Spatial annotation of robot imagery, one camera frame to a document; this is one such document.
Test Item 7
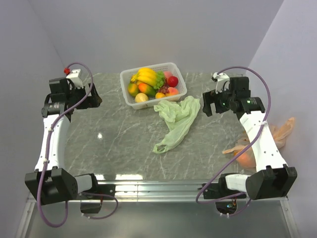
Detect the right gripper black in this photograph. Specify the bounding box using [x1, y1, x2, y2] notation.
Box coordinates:
[202, 84, 235, 117]

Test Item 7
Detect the light green plastic bag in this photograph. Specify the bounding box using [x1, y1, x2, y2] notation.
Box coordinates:
[153, 96, 201, 154]

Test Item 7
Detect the red apple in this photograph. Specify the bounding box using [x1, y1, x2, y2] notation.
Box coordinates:
[167, 76, 179, 87]

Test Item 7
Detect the green grape bunch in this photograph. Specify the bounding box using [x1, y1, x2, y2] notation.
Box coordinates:
[153, 71, 165, 90]

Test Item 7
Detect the yellow banana bunch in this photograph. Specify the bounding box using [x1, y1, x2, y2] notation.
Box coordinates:
[130, 68, 157, 87]

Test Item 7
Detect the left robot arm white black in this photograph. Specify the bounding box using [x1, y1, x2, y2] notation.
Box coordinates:
[25, 78, 102, 205]

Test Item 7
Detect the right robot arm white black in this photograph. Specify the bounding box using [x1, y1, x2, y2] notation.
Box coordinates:
[203, 73, 297, 200]

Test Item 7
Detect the orange plastic bag with fruit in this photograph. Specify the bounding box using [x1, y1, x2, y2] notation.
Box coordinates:
[222, 117, 295, 170]

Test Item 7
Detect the orange peach front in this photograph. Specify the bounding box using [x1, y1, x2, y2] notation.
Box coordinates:
[165, 87, 179, 97]

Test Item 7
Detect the red grape bunch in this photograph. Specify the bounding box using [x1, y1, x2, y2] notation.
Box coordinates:
[158, 85, 168, 94]

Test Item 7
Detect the pink peach back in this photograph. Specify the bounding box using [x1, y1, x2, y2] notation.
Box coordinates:
[163, 71, 173, 79]

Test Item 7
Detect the small orange fruit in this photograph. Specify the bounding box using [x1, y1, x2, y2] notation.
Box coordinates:
[155, 92, 166, 99]

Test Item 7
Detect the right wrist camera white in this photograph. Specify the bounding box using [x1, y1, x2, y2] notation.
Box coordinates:
[212, 72, 230, 94]

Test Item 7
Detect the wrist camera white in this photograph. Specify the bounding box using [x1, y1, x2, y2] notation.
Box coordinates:
[212, 72, 230, 94]
[66, 69, 84, 89]

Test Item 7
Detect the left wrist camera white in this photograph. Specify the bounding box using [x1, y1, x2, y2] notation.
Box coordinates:
[66, 69, 84, 89]

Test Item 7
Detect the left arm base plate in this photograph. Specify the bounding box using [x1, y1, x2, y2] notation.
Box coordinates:
[74, 183, 116, 215]

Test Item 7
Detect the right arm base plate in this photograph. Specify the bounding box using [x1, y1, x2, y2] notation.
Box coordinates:
[203, 183, 247, 215]

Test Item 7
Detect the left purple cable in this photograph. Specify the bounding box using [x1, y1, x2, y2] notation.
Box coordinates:
[36, 62, 119, 228]

